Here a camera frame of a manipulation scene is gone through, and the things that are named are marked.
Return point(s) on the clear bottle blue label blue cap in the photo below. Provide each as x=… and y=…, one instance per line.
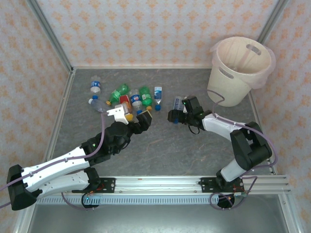
x=178, y=103

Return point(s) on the orange bottle red label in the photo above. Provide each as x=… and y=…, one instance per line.
x=125, y=99

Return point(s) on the Pepsi bottle blue cap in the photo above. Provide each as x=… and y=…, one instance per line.
x=135, y=98

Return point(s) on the green bottle yellow cap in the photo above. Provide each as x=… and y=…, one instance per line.
x=145, y=95
x=119, y=92

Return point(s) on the clear bottle dark blue label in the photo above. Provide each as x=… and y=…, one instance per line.
x=95, y=83

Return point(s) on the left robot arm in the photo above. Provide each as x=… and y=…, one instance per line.
x=56, y=165

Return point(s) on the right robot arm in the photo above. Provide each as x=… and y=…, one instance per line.
x=218, y=126

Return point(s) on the cream plastic bin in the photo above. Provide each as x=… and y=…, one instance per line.
x=226, y=89

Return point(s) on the translucent pink bin liner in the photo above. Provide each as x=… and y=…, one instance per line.
x=263, y=81

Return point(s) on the clear bottle light blue label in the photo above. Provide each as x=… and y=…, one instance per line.
x=158, y=93

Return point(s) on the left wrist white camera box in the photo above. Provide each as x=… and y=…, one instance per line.
x=119, y=114

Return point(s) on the aluminium table edge rail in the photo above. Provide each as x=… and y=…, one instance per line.
x=63, y=104
x=145, y=67

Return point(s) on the aluminium frame post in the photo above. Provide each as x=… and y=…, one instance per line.
x=48, y=34
x=272, y=19

